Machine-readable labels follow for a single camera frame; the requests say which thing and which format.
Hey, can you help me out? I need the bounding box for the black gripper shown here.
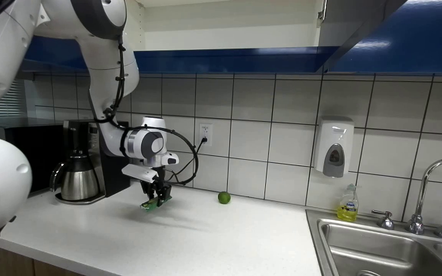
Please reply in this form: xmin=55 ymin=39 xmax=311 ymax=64
xmin=141 ymin=180 xmax=171 ymax=205

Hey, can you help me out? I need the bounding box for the green snack packet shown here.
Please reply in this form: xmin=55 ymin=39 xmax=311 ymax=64
xmin=139 ymin=197 xmax=171 ymax=211

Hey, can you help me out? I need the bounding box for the blue upper cabinet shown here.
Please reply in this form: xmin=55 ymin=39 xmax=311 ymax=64
xmin=26 ymin=0 xmax=442 ymax=73

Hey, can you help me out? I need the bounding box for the green lime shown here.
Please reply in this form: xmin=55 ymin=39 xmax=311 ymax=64
xmin=218 ymin=191 xmax=231 ymax=203

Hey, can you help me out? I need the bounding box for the steel coffee maker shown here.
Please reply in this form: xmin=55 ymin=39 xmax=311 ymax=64
xmin=49 ymin=119 xmax=130 ymax=205

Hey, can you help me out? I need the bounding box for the black microwave oven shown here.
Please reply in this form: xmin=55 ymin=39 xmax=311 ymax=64
xmin=4 ymin=124 xmax=64 ymax=194

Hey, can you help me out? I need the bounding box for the white soap dispenser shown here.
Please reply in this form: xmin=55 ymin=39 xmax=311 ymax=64
xmin=314 ymin=119 xmax=354 ymax=177

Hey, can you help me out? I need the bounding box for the yellow dish soap bottle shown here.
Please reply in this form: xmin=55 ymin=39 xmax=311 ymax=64
xmin=336 ymin=183 xmax=359 ymax=222

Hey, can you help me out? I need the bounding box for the stainless steel sink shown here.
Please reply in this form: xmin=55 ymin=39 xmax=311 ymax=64
xmin=305 ymin=209 xmax=442 ymax=276

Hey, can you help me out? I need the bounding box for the chrome sink faucet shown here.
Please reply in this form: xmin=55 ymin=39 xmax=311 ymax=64
xmin=371 ymin=154 xmax=442 ymax=240

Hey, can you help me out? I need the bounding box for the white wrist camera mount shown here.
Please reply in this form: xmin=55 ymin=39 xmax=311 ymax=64
xmin=121 ymin=163 xmax=158 ymax=183

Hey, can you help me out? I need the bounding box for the black power cord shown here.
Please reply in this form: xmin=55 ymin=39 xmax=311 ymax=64
xmin=165 ymin=136 xmax=208 ymax=186

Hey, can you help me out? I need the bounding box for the white wall outlet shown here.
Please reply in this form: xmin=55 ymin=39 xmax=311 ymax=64
xmin=198 ymin=124 xmax=213 ymax=145

